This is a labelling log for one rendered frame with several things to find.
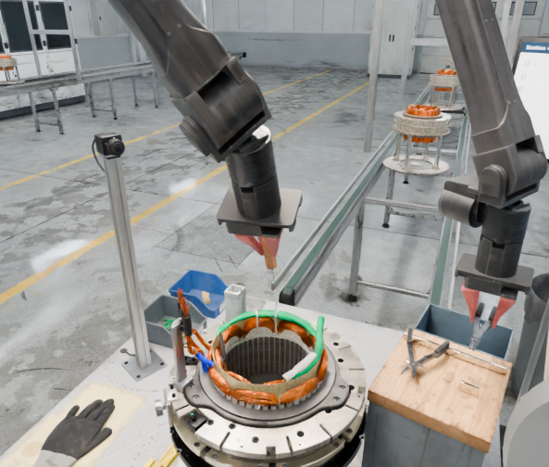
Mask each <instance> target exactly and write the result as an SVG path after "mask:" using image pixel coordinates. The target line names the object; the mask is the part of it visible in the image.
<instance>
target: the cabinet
mask: <svg viewBox="0 0 549 467"><path fill-rule="evenodd" d="M484 456H485V452H483V451H480V450H478V449H476V448H473V447H471V446H469V445H467V444H465V443H462V442H460V441H458V440H456V439H453V438H452V437H450V436H448V435H444V434H442V433H440V432H437V431H435V430H433V429H431V428H429V427H427V426H425V425H423V424H420V423H417V422H415V421H412V420H410V419H408V418H406V417H404V416H402V415H400V414H398V413H395V412H393V411H391V410H388V409H385V408H383V407H382V406H380V405H377V404H375V403H373V402H371V401H370V402H369V404H368V418H367V426H366V433H365V441H364V449H363V457H362V464H361V467H481V466H482V463H483V460H484Z"/></svg>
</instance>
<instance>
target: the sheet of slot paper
mask: <svg viewBox="0 0 549 467"><path fill-rule="evenodd" d="M109 398H113V399H114V400H115V402H114V405H115V409H114V410H113V412H112V413H111V414H110V416H109V417H108V419H107V420H106V422H105V424H104V425H103V427H102V429H104V428H105V427H109V428H111V429H112V434H111V435H110V436H109V437H108V438H107V439H105V440H104V441H103V442H102V443H101V444H99V445H98V446H97V447H95V448H94V449H92V450H91V451H90V452H88V453H87V454H86V455H84V456H83V457H81V458H80V459H78V460H77V461H75V462H74V463H73V464H72V465H71V466H70V467H93V465H94V464H95V463H96V462H97V460H98V459H99V458H100V457H101V456H102V454H103V453H104V452H105V451H106V449H107V448H108V447H109V446H110V444H111V443H112V442H113V441H114V440H115V438H116V437H117V436H118V435H119V433H120V432H121V431H122V430H123V428H124V427H125V426H126V425H127V423H128V422H129V421H130V420H131V418H132V417H133V416H134V415H135V414H136V412H137V411H138V410H139V409H140V408H141V406H142V405H143V404H144V403H145V401H146V400H147V399H148V397H145V396H141V395H138V394H134V393H132V392H129V391H126V390H123V389H119V388H116V387H114V386H111V385H105V384H102V383H99V382H96V381H94V380H92V381H91V382H90V383H89V384H88V385H87V386H85V387H84V388H83V389H82V391H81V392H80V393H79V394H78V395H77V396H76V397H75V398H74V399H72V400H71V401H70V403H69V404H68V405H67V406H66V407H65V408H64V409H63V410H62V411H61V412H59V413H58V415H55V414H54V413H51V414H50V415H49V416H48V417H47V418H46V419H45V420H44V421H43V422H42V423H41V424H40V425H39V426H37V427H36V428H35V429H34V430H33V431H32V432H31V433H30V434H29V435H28V436H27V437H26V438H25V439H24V440H23V441H22V442H21V443H20V444H19V445H18V446H17V447H16V448H15V449H14V450H13V451H12V452H10V453H9V454H8V455H7V456H6V457H5V458H4V459H3V460H2V461H0V467H11V466H12V465H13V464H16V465H18V466H20V467H32V465H33V464H34V463H35V462H36V461H37V459H38V457H39V454H40V451H41V448H42V446H43V444H44V441H45V439H46V438H47V437H48V436H49V434H50V433H51V432H52V431H53V429H54V428H55V427H56V426H57V425H58V424H59V423H60V422H61V421H62V420H63V419H64V418H65V417H66V416H67V414H68V412H69V410H70V409H71V408H72V407H73V406H74V405H79V406H80V409H79V410H78V412H77V413H76V415H75V416H78V415H79V413H80V412H81V411H82V410H83V409H84V408H85V407H86V406H88V405H89V404H91V403H92V402H94V401H95V400H97V399H102V400H103V402H104V401H105V400H107V399H109Z"/></svg>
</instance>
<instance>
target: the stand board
mask: <svg viewBox="0 0 549 467"><path fill-rule="evenodd" d="M404 334H405V333H404ZM404 334H403V335H402V337H401V339H400V340H399V342H398V343H397V345H396V346H395V348H394V350H393V352H392V353H391V355H390V356H389V358H388V359H387V360H386V362H385V363H384V365H383V366H382V368H381V370H380V372H379V373H378V375H377V376H376V378H375V379H374V381H373V383H372V384H371V386H370V387H369V389H368V397H367V400H368V401H371V402H373V403H375V404H377V405H380V406H382V407H383V408H385V409H388V410H391V411H393V412H395V413H398V414H400V415H402V416H404V417H406V418H408V419H410V420H412V421H415V422H417V423H420V424H423V425H425V426H427V427H429V428H431V429H433V430H435V431H437V432H440V433H442V434H444V435H448V436H450V437H452V438H453V439H456V440H458V441H460V442H462V443H465V444H467V445H469V446H471V447H473V448H476V449H478V450H480V451H483V452H485V453H489V450H490V447H491V444H492V440H493V434H494V430H495V427H496V424H497V420H498V417H499V413H500V409H501V406H502V403H503V399H504V395H505V390H506V386H507V382H508V379H509V375H510V372H511V369H512V365H513V364H512V363H510V362H507V361H504V360H500V359H498V358H495V357H492V356H489V355H486V354H483V353H480V352H478V351H476V350H474V351H473V350H472V349H468V348H467V347H462V346H460V345H457V344H454V343H451V342H450V346H449V347H450V348H452V349H453V351H454V349H455V350H458V351H461V352H464V353H467V354H469V355H472V356H474V357H477V358H480V359H483V360H488V361H489V362H492V363H495V364H498V365H501V366H504V367H506V368H507V372H506V375H502V374H501V373H498V372H493V371H490V370H488V369H485V368H482V367H480V366H478V365H475V364H472V363H469V362H466V361H464V360H460V359H457V358H455V357H452V356H453V354H452V356H449V355H446V354H442V355H441V357H439V358H438V359H436V358H435V359H433V360H430V361H428V362H427V363H425V364H423V366H424V369H423V374H422V375H419V374H416V375H415V379H413V378H412V372H410V371H406V372H405V373H404V374H401V371H402V370H403V369H404V368H405V366H406V360H408V354H407V348H406V340H405V339H404ZM413 335H416V336H419V337H421V338H424V339H427V340H430V341H432V342H435V343H438V344H440V345H441V344H442V343H443V342H445V341H446V340H443V339H441V338H438V337H435V336H432V335H429V334H424V333H422V332H420V331H417V330H414V329H413ZM411 345H412V349H413V354H414V360H415V361H417V360H420V359H422V358H423V356H424V354H427V355H429V354H430V353H432V352H434V350H433V349H431V348H428V347H424V346H421V345H419V344H416V343H413V342H412V343H411ZM427 355H426V356H427ZM461 380H462V381H465V382H467V383H470V384H473V385H476V386H478V387H480V392H479V395H478V397H477V398H476V397H473V396H471V395H469V394H467V393H464V392H461V391H459V390H458V388H459V385H460V381H461Z"/></svg>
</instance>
